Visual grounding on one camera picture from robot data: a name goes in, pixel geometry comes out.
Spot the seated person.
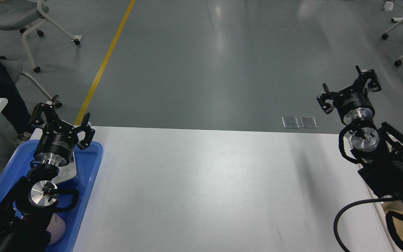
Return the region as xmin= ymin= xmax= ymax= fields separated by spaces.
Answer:
xmin=0 ymin=62 xmax=35 ymax=145

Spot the pink plastic mug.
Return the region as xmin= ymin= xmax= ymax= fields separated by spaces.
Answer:
xmin=47 ymin=213 xmax=66 ymax=245

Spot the rectangular steel container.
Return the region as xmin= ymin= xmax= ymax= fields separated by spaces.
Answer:
xmin=52 ymin=155 xmax=80 ymax=188

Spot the floor socket plate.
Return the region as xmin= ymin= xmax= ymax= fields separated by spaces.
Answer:
xmin=281 ymin=116 xmax=299 ymax=129
xmin=300 ymin=116 xmax=318 ymax=129

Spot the left floor socket plate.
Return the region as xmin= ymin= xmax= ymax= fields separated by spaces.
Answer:
xmin=281 ymin=116 xmax=299 ymax=129

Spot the left black cylindrical gripper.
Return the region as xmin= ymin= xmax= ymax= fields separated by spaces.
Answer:
xmin=28 ymin=95 xmax=96 ymax=167

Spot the right black cylindrical gripper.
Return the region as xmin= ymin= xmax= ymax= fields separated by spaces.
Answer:
xmin=317 ymin=65 xmax=382 ymax=125

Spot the blue plastic tray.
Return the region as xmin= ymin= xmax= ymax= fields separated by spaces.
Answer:
xmin=0 ymin=139 xmax=103 ymax=252

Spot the grey office chair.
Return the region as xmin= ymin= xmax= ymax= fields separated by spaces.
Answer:
xmin=0 ymin=0 xmax=82 ymax=73

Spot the white floor power adapter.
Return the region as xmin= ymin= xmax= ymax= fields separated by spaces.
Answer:
xmin=383 ymin=0 xmax=394 ymax=12

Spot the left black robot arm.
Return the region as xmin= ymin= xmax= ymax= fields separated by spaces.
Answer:
xmin=0 ymin=95 xmax=96 ymax=252

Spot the right floor socket plate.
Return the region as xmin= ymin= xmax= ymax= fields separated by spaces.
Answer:
xmin=300 ymin=116 xmax=318 ymax=129

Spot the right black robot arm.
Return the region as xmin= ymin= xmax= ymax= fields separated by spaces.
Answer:
xmin=317 ymin=66 xmax=403 ymax=252

